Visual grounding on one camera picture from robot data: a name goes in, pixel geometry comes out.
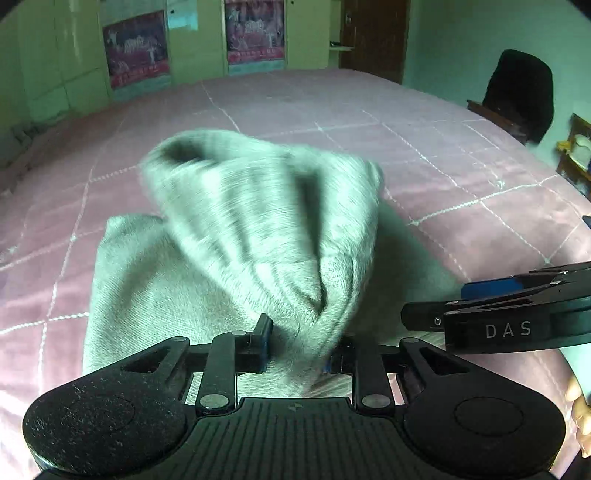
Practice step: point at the bed with pink checked sheet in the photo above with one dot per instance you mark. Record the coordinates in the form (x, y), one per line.
(323, 138)

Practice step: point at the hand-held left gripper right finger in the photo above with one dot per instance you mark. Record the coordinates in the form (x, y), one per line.
(333, 362)

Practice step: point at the purple wall poster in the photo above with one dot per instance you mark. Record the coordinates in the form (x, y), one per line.
(255, 30)
(136, 48)

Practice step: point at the dark wooden door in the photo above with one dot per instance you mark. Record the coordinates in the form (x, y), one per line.
(375, 37)

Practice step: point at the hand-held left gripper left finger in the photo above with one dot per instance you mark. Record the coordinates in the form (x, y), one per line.
(264, 342)

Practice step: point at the cream corner shelf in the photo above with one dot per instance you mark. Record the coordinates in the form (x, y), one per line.
(340, 47)

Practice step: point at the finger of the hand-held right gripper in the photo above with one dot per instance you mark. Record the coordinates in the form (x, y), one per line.
(422, 316)
(494, 288)

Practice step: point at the chair with black cloth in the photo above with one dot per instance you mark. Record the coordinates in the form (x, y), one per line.
(519, 94)

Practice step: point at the person's right hand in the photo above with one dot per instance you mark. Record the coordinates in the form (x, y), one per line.
(582, 415)

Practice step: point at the white jar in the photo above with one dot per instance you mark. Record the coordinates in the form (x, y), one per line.
(582, 150)

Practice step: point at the wooden side table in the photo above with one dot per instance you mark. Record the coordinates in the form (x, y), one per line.
(577, 175)

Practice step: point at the grey pants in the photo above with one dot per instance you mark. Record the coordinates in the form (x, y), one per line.
(258, 240)

